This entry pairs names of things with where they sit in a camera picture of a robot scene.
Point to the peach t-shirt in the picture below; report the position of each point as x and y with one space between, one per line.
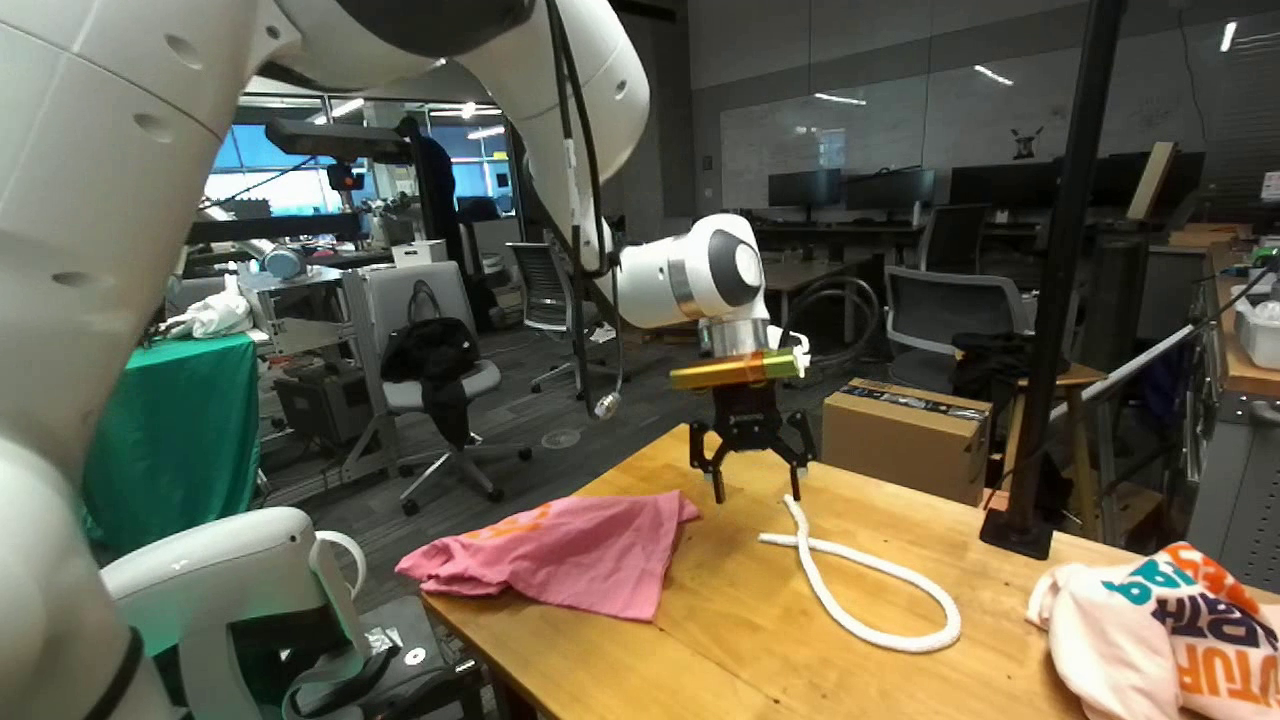
1161 636

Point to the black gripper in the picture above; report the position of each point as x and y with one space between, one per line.
750 417

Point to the cardboard box on floor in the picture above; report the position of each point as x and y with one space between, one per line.
901 434

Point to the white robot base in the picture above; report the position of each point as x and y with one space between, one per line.
254 619

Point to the black metal pole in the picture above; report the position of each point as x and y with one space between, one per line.
1020 524

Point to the grey mesh office chair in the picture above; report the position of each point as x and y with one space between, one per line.
928 309

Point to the pink t-shirt orange print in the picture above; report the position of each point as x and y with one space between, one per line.
588 553

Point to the black office chair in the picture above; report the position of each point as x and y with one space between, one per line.
442 359

